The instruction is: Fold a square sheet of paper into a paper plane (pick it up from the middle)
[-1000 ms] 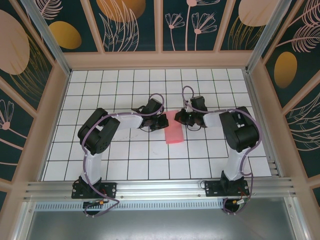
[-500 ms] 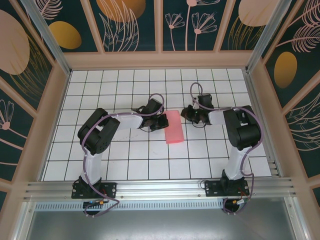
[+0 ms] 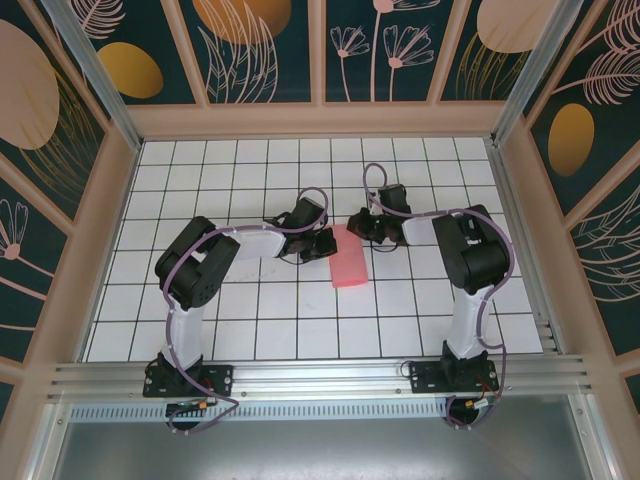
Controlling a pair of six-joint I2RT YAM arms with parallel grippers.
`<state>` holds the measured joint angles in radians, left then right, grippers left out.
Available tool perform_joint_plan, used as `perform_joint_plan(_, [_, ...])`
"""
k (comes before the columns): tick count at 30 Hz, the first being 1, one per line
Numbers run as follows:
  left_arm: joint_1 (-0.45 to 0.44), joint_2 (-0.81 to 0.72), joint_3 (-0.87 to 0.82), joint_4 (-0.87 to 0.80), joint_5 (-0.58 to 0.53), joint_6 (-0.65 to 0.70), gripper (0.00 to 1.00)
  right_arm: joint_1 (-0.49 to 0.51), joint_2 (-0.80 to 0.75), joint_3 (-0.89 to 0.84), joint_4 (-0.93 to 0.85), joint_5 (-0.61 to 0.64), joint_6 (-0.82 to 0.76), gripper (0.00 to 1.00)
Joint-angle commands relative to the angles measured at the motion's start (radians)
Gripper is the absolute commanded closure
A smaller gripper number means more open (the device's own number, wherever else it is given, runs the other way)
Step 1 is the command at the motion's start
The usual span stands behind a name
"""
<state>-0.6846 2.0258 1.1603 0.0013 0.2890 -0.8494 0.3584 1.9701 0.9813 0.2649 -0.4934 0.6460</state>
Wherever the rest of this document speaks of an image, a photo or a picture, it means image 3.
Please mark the pink paper sheet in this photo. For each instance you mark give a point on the pink paper sheet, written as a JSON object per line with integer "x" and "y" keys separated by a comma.
{"x": 350, "y": 265}

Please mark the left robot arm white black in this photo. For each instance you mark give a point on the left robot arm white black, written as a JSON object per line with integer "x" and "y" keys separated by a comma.
{"x": 200, "y": 265}

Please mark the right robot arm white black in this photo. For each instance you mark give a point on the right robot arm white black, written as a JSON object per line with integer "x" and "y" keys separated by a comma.
{"x": 475, "y": 250}

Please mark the grey metal sheet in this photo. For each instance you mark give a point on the grey metal sheet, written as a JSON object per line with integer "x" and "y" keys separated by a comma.
{"x": 320, "y": 450}

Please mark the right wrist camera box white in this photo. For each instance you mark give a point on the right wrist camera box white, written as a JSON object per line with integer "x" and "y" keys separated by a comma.
{"x": 371, "y": 204}

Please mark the aluminium side rail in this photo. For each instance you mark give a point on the aluminium side rail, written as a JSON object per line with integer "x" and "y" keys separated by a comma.
{"x": 505, "y": 190}

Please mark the aluminium mounting rail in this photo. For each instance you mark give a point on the aluminium mounting rail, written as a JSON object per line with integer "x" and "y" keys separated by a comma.
{"x": 320, "y": 380}

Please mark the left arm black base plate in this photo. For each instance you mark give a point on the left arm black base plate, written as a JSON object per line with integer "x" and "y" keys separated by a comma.
{"x": 220, "y": 380}

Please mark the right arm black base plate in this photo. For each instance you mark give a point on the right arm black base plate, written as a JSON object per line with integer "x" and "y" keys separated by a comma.
{"x": 425, "y": 380}

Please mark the aluminium frame post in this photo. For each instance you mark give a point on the aluminium frame post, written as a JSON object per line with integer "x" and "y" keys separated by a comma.
{"x": 537, "y": 75}
{"x": 95, "y": 75}

